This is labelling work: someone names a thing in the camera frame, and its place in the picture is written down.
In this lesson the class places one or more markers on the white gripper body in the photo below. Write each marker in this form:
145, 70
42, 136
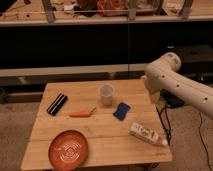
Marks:
150, 85

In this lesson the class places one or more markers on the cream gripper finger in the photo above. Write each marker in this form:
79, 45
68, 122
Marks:
155, 97

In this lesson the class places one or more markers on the white ceramic cup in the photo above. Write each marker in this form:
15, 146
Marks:
106, 92

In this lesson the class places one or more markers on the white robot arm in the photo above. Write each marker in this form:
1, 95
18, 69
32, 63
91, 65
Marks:
162, 74

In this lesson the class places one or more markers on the blue sponge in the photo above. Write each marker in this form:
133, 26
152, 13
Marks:
121, 111

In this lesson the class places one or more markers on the white labelled bottle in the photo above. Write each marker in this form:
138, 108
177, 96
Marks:
148, 135

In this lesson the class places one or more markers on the wooden table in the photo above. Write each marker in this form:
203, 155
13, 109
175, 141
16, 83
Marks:
109, 140

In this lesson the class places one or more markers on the black box on shelf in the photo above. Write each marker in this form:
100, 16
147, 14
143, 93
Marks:
195, 58

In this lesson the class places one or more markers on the orange carrot toy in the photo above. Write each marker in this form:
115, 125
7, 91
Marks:
83, 113

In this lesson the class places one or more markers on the orange ribbed plate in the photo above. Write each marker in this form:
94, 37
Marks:
68, 150

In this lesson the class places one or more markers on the black white-striped block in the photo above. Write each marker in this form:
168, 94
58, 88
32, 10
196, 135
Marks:
56, 105

